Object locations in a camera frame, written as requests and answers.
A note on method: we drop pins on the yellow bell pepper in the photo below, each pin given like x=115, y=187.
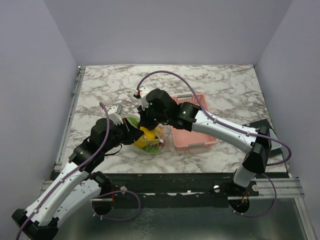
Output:
x=149, y=137

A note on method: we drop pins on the clear zip top bag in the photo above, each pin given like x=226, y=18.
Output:
x=162, y=136

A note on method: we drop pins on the black mounting rail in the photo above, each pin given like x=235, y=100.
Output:
x=172, y=190

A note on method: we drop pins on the pink perforated plastic basket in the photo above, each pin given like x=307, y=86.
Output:
x=186, y=140

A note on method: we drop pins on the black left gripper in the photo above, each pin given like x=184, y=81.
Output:
x=132, y=133

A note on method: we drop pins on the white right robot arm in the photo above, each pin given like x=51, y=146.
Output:
x=254, y=142

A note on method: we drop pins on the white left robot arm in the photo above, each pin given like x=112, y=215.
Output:
x=77, y=181

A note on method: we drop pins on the green custard apple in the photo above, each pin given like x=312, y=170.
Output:
x=133, y=121

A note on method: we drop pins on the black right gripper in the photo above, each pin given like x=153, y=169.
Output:
x=143, y=117

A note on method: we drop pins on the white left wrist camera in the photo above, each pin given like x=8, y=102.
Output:
x=114, y=114

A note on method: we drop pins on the green grape bunch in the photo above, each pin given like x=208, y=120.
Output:
x=151, y=149

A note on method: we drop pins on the aluminium side rail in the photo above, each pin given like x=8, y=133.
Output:
x=74, y=99

